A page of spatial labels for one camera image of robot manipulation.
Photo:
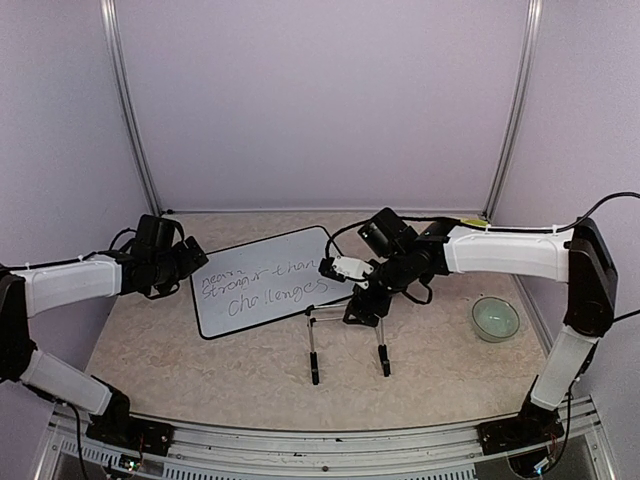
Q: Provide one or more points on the clear glass bowl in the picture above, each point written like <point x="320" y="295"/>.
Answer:
<point x="494" y="320"/>

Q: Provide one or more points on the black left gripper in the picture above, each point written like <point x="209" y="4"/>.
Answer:
<point x="191" y="264"/>

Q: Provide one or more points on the metal whiteboard stand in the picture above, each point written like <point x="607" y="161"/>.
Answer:
<point x="351" y="338"/>

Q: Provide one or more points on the right aluminium frame post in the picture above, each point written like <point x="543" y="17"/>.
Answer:
<point x="517" y="107"/>

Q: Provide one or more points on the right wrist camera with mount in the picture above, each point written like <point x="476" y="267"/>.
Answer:
<point x="344" y="269"/>

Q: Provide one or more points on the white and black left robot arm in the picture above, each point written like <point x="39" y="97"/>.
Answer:
<point x="153" y="262"/>

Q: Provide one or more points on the white whiteboard with black frame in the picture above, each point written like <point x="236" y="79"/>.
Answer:
<point x="263" y="281"/>

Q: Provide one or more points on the yellow-green plastic bowl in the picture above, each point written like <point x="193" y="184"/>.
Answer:
<point x="475" y="222"/>

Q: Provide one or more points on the aluminium frame post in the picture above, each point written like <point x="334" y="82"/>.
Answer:
<point x="115" y="49"/>
<point x="517" y="107"/>

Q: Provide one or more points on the left aluminium frame post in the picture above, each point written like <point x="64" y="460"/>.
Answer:
<point x="115" y="49"/>

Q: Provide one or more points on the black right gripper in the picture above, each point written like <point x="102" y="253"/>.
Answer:
<point x="356" y="305"/>

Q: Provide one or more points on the front aluminium rail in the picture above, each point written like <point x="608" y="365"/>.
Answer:
<point x="263" y="439"/>

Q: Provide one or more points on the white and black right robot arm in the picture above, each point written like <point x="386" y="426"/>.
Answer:
<point x="575" y="255"/>

